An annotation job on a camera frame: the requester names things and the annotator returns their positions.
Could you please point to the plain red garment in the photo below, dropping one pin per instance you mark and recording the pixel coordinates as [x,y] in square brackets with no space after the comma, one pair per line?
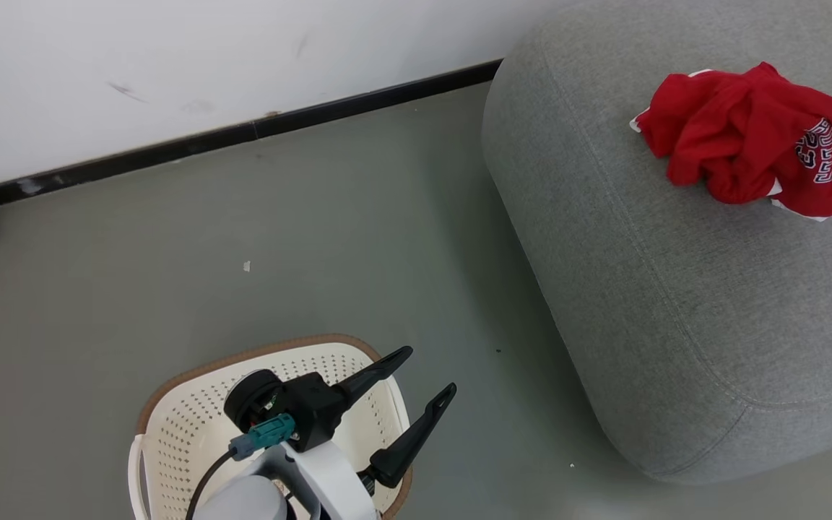
[705,130]

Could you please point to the cream perforated laundry basket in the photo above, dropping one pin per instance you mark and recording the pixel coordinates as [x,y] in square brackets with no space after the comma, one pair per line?
[185,426]

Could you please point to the black baseboard strip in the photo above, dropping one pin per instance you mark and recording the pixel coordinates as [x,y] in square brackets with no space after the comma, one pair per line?
[243,133]

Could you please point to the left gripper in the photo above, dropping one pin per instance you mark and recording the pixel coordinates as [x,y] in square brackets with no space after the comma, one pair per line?
[315,412]

